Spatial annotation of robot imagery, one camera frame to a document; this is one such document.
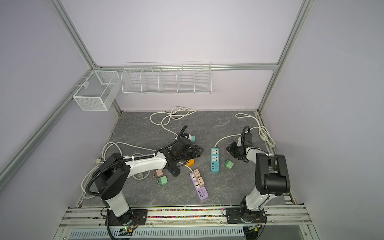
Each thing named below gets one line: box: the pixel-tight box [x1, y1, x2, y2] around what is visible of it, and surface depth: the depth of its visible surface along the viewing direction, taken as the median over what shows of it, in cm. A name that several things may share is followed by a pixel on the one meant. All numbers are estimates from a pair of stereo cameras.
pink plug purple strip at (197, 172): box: [193, 169, 201, 177], surface depth 82 cm
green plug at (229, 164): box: [225, 159, 234, 170], surface depth 91 cm
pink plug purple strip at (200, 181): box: [197, 176, 205, 187], surface depth 80 cm
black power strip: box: [166, 162, 181, 178], surface depth 88 cm
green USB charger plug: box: [158, 175, 168, 186], surface depth 86 cm
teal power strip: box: [211, 147, 220, 174], surface depth 93 cm
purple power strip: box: [189, 171, 209, 200], surface depth 82 cm
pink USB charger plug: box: [155, 169, 164, 178], surface depth 88 cm
